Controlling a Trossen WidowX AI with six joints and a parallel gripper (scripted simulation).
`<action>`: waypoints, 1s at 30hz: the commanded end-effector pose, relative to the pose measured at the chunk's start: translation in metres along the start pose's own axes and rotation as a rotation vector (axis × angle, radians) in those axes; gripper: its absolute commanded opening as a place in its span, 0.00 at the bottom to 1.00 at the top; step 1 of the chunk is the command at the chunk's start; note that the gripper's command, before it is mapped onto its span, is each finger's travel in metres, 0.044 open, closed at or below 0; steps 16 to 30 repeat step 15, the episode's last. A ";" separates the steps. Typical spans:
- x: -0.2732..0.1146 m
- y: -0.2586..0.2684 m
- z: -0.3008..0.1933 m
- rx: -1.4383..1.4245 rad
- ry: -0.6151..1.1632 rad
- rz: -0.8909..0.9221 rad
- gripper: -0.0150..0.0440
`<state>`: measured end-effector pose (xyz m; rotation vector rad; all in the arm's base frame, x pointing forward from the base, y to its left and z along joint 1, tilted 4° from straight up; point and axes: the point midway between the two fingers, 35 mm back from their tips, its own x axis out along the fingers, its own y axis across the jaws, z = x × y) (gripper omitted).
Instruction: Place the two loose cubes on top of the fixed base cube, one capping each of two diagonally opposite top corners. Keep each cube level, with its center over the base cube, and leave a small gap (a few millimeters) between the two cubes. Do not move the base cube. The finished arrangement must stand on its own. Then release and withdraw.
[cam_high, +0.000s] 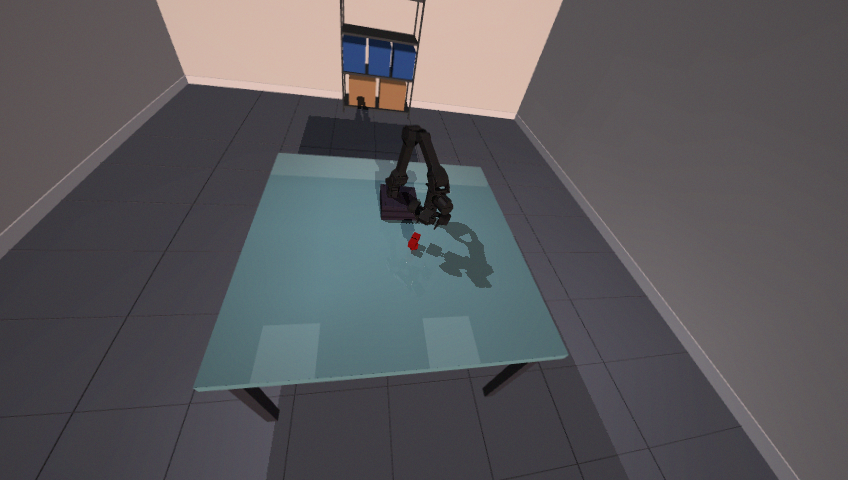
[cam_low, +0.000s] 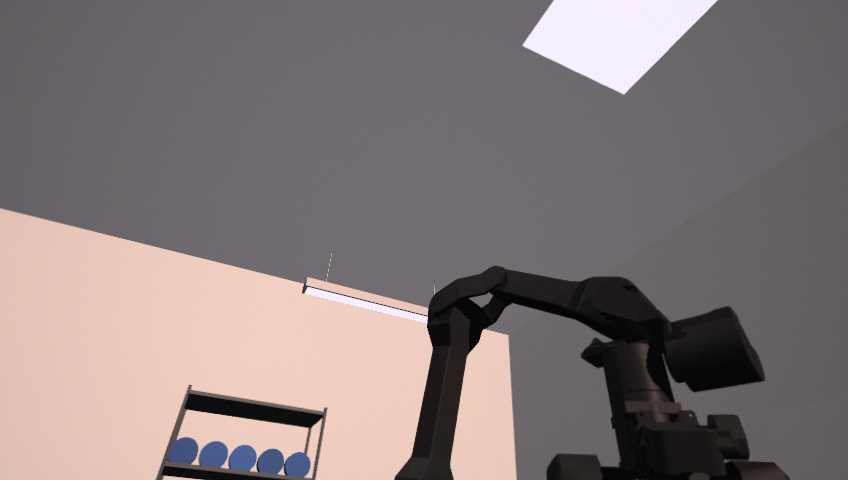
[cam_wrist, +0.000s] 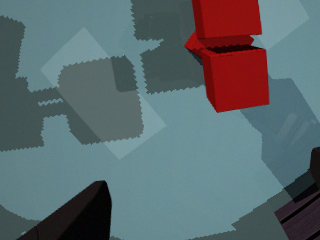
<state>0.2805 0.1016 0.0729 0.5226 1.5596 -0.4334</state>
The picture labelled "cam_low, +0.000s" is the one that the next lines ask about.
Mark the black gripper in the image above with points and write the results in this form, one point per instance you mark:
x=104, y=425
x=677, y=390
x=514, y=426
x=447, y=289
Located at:
x=624, y=408

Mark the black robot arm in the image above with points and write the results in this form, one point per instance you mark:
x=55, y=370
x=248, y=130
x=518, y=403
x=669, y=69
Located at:
x=707, y=351

